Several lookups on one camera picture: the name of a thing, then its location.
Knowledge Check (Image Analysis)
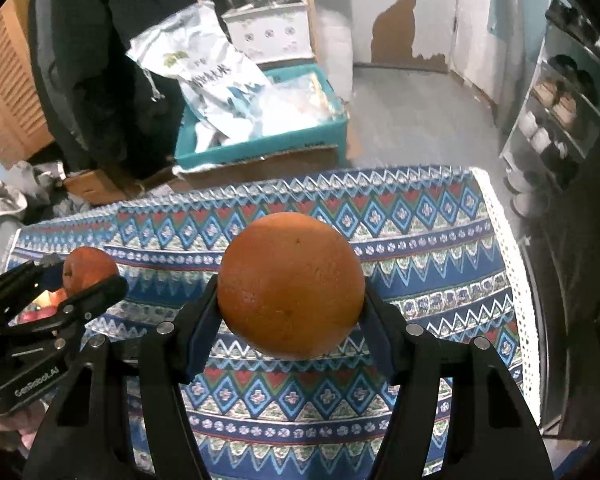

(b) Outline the grey clothes pile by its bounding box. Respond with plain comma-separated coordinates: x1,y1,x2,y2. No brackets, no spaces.
0,160,92,274

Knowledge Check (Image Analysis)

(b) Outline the wooden drawer box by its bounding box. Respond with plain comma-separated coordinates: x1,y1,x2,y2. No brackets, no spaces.
64,169,126,206

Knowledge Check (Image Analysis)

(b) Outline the person's left hand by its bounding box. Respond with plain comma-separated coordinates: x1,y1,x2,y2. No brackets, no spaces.
0,400,46,452

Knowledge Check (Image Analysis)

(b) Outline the large orange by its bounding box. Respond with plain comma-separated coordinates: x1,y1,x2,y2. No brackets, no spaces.
33,288,68,309

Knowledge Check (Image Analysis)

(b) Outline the white printed plastic bag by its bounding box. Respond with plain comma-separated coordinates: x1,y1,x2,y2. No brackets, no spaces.
126,0,272,150

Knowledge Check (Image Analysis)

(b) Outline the blue patterned tablecloth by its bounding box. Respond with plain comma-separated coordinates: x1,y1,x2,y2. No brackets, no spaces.
9,166,552,479

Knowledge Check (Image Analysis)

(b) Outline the small red orange fruit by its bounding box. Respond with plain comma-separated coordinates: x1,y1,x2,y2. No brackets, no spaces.
62,247,119,297

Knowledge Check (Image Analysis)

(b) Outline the dark red apple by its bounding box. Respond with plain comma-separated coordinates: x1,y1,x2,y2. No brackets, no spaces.
18,307,57,324

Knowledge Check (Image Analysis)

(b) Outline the wooden louvered wardrobe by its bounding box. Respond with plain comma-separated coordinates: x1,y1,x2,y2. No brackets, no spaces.
0,0,54,169

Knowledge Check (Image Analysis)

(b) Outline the white patterned storage box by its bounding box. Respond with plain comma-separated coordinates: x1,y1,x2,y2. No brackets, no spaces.
222,0,314,64

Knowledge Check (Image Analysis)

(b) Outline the teal plastic crate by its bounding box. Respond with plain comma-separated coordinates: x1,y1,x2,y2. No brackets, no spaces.
174,63,349,171

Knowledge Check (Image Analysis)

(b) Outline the grey shoe rack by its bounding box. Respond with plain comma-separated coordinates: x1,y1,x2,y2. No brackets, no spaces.
501,0,600,220

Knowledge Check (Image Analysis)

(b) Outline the brown cardboard box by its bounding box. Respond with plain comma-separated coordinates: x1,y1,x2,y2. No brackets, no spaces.
169,145,339,192

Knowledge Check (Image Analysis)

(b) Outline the black hanging coat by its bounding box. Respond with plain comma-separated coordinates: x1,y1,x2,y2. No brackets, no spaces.
29,0,196,183

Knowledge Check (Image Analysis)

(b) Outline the clear plastic bag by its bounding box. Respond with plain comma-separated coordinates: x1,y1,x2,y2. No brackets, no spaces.
251,70,340,136

